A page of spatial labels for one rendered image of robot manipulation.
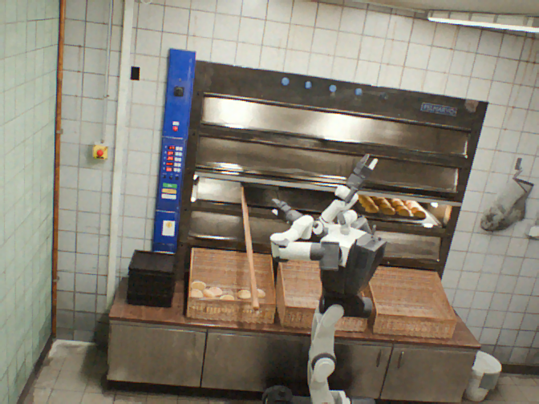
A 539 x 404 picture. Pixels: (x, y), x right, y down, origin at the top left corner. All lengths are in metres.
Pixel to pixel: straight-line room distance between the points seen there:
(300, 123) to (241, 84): 0.45
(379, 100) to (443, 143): 0.54
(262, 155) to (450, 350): 1.80
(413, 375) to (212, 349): 1.35
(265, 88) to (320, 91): 0.36
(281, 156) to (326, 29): 0.86
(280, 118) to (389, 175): 0.84
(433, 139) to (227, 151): 1.38
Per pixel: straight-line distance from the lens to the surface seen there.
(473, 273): 4.45
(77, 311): 4.30
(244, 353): 3.72
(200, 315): 3.62
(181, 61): 3.60
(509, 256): 4.51
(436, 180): 4.05
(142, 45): 3.64
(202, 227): 3.88
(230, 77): 3.65
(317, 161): 3.80
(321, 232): 3.35
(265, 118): 3.68
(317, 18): 3.65
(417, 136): 3.92
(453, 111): 3.98
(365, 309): 3.20
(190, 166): 3.75
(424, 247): 4.21
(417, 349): 3.93
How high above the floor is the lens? 2.47
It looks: 19 degrees down
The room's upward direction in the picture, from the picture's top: 9 degrees clockwise
